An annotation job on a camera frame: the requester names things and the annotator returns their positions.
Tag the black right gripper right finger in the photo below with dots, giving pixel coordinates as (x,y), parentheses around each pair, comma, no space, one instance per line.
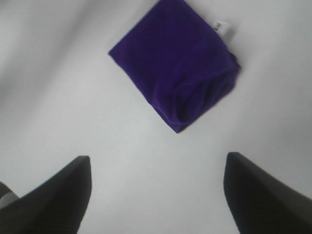
(262,204)

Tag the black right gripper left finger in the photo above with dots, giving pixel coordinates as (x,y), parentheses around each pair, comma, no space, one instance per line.
(57,206)

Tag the purple microfiber towel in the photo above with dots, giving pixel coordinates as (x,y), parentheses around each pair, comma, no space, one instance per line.
(178,62)

